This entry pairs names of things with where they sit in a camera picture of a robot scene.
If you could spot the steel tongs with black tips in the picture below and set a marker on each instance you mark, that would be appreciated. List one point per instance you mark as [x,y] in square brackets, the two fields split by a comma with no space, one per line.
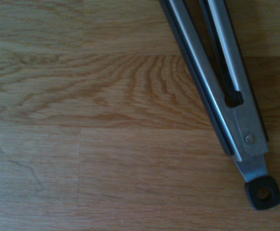
[248,125]

